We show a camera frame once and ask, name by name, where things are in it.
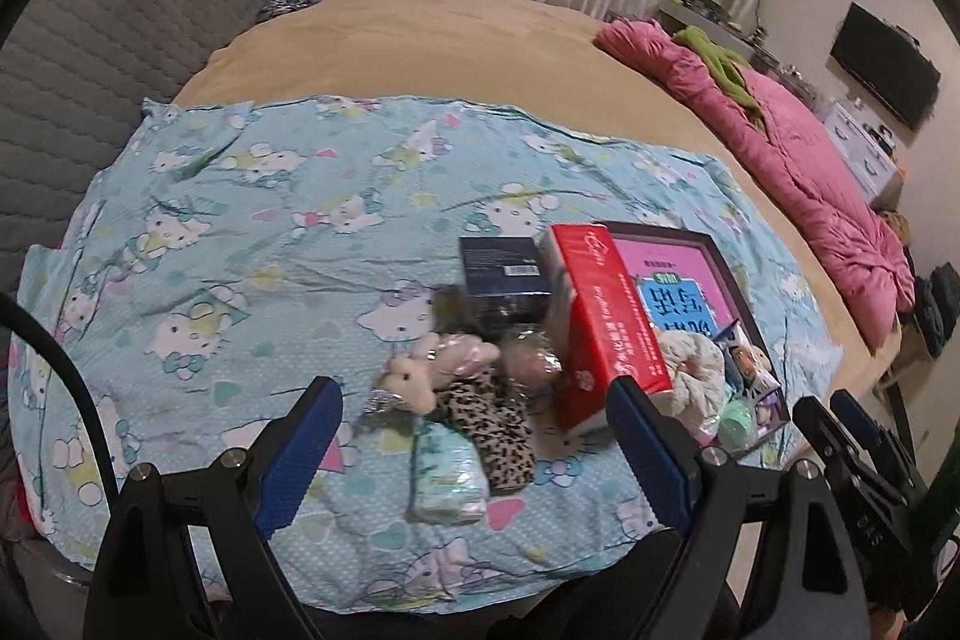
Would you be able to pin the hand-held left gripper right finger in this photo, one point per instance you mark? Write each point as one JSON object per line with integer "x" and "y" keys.
{"x": 652, "y": 460}

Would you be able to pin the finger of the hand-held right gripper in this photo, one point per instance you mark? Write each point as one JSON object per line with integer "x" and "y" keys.
{"x": 840, "y": 452}
{"x": 862, "y": 426}

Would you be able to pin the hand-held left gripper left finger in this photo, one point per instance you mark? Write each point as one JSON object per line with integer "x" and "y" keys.
{"x": 296, "y": 460}

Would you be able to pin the white fluffy scrunchie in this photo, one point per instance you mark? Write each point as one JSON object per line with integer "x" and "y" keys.
{"x": 694, "y": 377}

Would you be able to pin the cartoon printed snack packet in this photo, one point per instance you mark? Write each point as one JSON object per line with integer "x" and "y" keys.
{"x": 754, "y": 370}

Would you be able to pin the plush doll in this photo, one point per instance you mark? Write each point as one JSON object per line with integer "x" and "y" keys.
{"x": 412, "y": 381}

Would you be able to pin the pink book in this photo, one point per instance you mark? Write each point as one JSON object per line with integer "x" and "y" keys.
{"x": 667, "y": 272}
{"x": 731, "y": 280}

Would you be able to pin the dark bag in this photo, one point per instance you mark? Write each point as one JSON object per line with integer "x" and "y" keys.
{"x": 937, "y": 310}

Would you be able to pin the red tissue pack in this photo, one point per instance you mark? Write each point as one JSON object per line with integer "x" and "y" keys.
{"x": 607, "y": 325}

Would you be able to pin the small pale green tissue packet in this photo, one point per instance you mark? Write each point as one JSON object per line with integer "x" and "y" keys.
{"x": 446, "y": 475}

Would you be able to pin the plastic wrapped round puff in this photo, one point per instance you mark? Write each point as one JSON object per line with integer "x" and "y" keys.
{"x": 529, "y": 362}

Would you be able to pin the leopard print scrunchie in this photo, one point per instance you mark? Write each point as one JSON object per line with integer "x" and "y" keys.
{"x": 491, "y": 437}

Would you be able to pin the brown plush toy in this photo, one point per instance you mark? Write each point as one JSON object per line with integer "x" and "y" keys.
{"x": 894, "y": 226}

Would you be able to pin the blue cartoon printed blanket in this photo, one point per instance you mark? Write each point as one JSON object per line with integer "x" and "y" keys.
{"x": 247, "y": 250}

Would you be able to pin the black cardboard box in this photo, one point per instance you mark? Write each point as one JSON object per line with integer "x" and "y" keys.
{"x": 502, "y": 272}

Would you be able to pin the pink quilt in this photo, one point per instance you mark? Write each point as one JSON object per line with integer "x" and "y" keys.
{"x": 795, "y": 160}

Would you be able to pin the white drawer cabinet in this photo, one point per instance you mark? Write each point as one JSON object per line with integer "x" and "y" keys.
{"x": 859, "y": 149}

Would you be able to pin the green cloth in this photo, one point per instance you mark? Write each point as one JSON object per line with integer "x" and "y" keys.
{"x": 720, "y": 66}

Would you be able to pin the cluttered desk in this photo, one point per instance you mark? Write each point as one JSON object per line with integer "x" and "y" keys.
{"x": 720, "y": 14}

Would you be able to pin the bed with beige sheet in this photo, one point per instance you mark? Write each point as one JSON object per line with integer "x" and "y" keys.
{"x": 465, "y": 40}

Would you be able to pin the grey quilted headboard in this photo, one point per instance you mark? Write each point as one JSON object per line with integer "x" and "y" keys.
{"x": 112, "y": 33}

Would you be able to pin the black wall television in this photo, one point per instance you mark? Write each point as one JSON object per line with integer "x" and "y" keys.
{"x": 885, "y": 63}

